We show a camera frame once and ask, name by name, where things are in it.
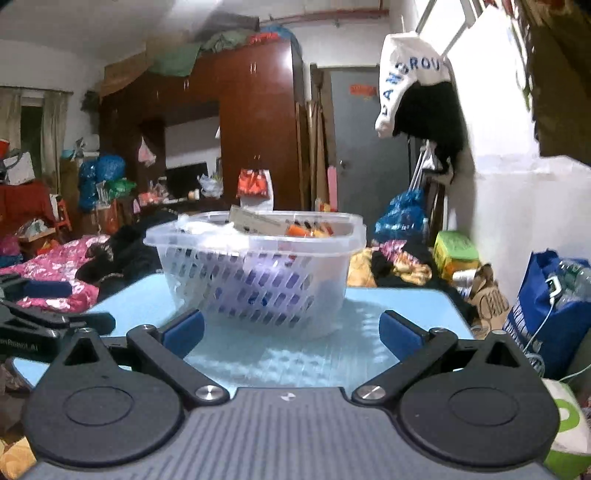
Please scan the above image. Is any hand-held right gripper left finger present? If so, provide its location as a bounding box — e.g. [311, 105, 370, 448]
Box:
[62, 308, 232, 409]

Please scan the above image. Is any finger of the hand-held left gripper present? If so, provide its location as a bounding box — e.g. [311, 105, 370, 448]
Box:
[69, 311, 117, 336]
[0, 274, 75, 302]

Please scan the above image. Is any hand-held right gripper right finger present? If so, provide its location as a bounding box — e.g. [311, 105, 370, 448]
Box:
[351, 310, 525, 409]

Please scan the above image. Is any white plastic basket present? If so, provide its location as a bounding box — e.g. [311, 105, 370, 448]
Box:
[143, 210, 368, 341]

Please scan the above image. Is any purple tissue pack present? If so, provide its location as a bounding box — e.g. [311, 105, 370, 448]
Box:
[240, 257, 315, 320]

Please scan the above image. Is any clear plastic packet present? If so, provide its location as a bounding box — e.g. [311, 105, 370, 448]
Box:
[229, 206, 296, 236]

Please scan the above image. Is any orange box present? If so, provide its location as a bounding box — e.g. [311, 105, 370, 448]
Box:
[284, 220, 334, 239]

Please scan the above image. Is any pink floral blanket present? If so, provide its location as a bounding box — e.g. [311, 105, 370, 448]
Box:
[0, 234, 112, 313]

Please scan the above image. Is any colourful clothes pile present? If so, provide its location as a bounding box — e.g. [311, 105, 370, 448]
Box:
[346, 239, 433, 288]

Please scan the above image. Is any black clothing heap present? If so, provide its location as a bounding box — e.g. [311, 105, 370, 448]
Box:
[76, 210, 179, 302]

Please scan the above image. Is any red stool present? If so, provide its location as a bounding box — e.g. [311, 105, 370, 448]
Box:
[55, 200, 73, 232]

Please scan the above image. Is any red cloth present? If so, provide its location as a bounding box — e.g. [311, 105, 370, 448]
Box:
[0, 182, 57, 237]

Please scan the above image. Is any green box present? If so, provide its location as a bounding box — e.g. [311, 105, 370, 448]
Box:
[433, 231, 481, 283]

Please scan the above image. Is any brown paper bag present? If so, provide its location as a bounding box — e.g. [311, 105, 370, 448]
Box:
[468, 263, 509, 320]

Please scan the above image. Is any blue plastic bag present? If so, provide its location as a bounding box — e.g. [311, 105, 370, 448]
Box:
[374, 188, 426, 237]

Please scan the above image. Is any white patterned box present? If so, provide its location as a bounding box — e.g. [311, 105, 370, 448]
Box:
[4, 152, 36, 186]

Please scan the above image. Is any pile of blue plastic bags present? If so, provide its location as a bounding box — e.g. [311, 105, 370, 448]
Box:
[78, 154, 127, 214]

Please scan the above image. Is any green plastic bag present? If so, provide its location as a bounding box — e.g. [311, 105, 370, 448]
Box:
[106, 179, 138, 198]

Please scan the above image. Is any blue shopping bag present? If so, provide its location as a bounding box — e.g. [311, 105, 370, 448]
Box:
[502, 249, 591, 380]

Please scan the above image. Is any white plastic bag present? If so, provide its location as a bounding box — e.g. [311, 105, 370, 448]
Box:
[198, 173, 225, 200]

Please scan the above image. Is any black television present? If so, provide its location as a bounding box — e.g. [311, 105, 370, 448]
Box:
[165, 161, 209, 202]

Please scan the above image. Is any beige curtain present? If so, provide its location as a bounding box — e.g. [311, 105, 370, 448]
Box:
[41, 91, 71, 172]
[0, 88, 22, 149]

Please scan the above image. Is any red orange bag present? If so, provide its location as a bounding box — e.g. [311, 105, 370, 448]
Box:
[236, 168, 273, 210]

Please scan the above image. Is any pink plastic bag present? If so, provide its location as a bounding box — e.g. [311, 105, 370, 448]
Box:
[139, 136, 157, 168]

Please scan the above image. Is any green and white bag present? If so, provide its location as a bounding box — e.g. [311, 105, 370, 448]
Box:
[542, 377, 591, 480]

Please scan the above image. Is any grey door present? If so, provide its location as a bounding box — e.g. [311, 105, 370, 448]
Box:
[330, 69, 413, 219]

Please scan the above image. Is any black hanging garment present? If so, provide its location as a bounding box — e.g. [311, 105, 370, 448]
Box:
[392, 80, 465, 186]

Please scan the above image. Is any brown wooden wardrobe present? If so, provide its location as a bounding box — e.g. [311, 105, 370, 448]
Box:
[99, 39, 308, 214]

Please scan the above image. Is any green cloth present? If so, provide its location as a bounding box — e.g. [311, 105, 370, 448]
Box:
[148, 41, 202, 78]

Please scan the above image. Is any white printed hanging garment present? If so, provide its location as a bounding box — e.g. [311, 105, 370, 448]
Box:
[375, 33, 453, 138]

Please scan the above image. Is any brown hanging cloth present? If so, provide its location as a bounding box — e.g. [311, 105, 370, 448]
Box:
[522, 0, 591, 165]

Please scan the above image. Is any red blue bundle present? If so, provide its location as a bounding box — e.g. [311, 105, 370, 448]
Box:
[249, 25, 297, 48]

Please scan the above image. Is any white charging cable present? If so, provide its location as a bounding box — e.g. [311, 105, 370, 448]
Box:
[526, 276, 563, 366]

